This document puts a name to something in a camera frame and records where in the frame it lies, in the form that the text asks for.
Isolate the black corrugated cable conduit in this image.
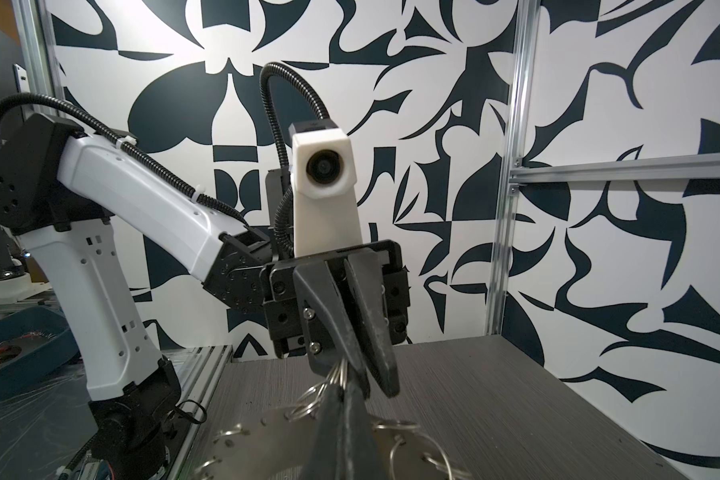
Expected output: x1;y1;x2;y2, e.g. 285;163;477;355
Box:
0;61;331;253

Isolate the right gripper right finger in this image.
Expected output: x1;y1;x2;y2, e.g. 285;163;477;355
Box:
341;381;388;480

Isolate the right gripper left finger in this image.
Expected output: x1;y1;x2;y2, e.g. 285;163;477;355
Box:
299;384;343;480

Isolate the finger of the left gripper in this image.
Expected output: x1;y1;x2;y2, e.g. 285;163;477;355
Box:
293;260;361;388
345;248;400;398

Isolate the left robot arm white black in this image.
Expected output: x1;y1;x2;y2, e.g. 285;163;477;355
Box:
0;97;407;479

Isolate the metal disc with key rings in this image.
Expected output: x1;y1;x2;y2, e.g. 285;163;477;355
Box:
191;360;473;479

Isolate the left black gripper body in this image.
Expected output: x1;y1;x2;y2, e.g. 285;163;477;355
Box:
261;240;410;360

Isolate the teal plastic tray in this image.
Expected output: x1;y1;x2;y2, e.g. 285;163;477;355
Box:
0;306;79;401

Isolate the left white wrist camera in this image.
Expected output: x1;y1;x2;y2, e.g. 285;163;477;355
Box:
289;119;363;257

